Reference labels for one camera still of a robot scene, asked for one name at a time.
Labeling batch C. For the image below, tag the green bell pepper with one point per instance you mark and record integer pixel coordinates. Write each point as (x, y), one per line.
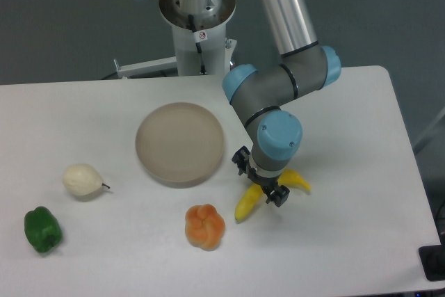
(42, 230)

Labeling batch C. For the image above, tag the black device at table edge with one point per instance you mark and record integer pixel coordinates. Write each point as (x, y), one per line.
(432, 260)

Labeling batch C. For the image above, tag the orange knotted bread roll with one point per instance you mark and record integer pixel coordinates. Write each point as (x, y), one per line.
(204, 227)

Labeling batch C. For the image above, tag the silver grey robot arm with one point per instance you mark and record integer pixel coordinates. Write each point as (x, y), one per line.
(258, 97)

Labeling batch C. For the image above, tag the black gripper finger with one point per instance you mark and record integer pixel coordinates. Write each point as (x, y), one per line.
(241, 159)
(277, 194)

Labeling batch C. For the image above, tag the yellow banana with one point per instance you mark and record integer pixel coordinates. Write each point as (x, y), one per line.
(254, 193)

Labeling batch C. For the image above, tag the white pear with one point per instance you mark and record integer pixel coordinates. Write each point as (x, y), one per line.
(84, 182)

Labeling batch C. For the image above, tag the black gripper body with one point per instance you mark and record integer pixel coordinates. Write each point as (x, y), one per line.
(267, 180)

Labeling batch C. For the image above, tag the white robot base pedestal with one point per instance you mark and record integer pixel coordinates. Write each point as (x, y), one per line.
(199, 34)

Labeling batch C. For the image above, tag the beige round plate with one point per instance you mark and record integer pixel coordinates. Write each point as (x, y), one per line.
(180, 144)

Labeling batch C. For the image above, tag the white metal bracket left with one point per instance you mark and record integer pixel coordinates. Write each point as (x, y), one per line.
(145, 69)

